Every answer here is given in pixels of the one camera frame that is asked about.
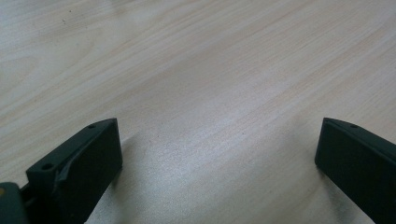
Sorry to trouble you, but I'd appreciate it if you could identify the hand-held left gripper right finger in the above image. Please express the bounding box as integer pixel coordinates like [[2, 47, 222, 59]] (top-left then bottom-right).
[[314, 117, 396, 224]]

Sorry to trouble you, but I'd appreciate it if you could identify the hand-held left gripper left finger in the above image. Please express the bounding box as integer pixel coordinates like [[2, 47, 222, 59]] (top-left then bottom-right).
[[21, 117, 123, 224]]

